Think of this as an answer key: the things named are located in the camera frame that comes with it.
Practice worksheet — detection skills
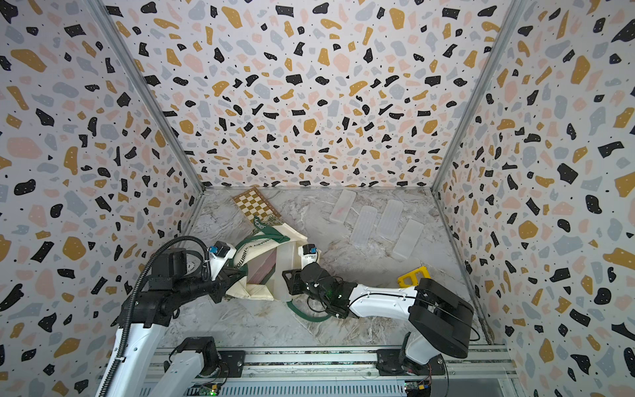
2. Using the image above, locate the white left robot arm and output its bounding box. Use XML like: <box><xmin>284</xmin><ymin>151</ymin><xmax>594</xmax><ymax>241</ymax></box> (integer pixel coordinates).
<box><xmin>97</xmin><ymin>271</ymin><xmax>246</xmax><ymax>396</ymax></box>

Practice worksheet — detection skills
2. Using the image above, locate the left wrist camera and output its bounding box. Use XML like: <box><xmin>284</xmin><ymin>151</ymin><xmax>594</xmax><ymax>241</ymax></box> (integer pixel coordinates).
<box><xmin>208</xmin><ymin>241</ymin><xmax>236</xmax><ymax>281</ymax></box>

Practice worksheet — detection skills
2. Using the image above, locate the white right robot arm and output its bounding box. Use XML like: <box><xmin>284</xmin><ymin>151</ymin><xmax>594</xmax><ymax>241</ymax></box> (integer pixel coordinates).
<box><xmin>282</xmin><ymin>262</ymin><xmax>474</xmax><ymax>365</ymax></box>

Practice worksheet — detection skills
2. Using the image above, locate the black corrugated cable conduit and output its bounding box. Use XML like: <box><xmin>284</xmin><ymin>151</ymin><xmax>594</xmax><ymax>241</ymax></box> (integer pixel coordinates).
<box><xmin>96</xmin><ymin>235</ymin><xmax>212</xmax><ymax>397</ymax></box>

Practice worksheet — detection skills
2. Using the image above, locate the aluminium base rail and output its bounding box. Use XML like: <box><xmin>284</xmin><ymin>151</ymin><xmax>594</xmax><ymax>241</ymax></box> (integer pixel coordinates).
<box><xmin>143</xmin><ymin>346</ymin><xmax>517</xmax><ymax>397</ymax></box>

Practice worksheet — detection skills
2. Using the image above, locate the wooden chess board box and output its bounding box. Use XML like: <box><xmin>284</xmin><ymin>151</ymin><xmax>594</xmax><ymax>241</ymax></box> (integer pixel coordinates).
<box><xmin>233</xmin><ymin>187</ymin><xmax>284</xmax><ymax>229</ymax></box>

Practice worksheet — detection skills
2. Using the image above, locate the yellow triangular plastic piece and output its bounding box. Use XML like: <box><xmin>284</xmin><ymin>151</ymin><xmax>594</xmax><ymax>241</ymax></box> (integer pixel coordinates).
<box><xmin>398</xmin><ymin>266</ymin><xmax>431</xmax><ymax>288</ymax></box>

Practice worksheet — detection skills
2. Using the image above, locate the aluminium corner post right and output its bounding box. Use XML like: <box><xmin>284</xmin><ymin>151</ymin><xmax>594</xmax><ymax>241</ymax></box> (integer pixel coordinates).
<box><xmin>431</xmin><ymin>0</ymin><xmax>527</xmax><ymax>195</ymax></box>

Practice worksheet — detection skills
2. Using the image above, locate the aluminium corner post left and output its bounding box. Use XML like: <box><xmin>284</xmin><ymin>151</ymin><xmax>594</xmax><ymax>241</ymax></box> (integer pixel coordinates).
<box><xmin>84</xmin><ymin>0</ymin><xmax>205</xmax><ymax>195</ymax></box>

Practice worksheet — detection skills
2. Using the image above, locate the cream canvas tote bag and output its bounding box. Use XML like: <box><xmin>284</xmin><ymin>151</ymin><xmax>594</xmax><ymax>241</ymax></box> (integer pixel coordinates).
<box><xmin>226</xmin><ymin>216</ymin><xmax>330</xmax><ymax>323</ymax></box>

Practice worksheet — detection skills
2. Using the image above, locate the pink translucent case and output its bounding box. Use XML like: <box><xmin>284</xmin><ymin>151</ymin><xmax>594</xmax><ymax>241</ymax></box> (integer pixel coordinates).
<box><xmin>247</xmin><ymin>249</ymin><xmax>277</xmax><ymax>285</ymax></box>

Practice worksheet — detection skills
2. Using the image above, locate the aluminium corner post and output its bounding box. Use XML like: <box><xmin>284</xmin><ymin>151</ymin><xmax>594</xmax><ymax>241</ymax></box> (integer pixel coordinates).
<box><xmin>84</xmin><ymin>0</ymin><xmax>205</xmax><ymax>195</ymax></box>
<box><xmin>431</xmin><ymin>0</ymin><xmax>527</xmax><ymax>195</ymax></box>

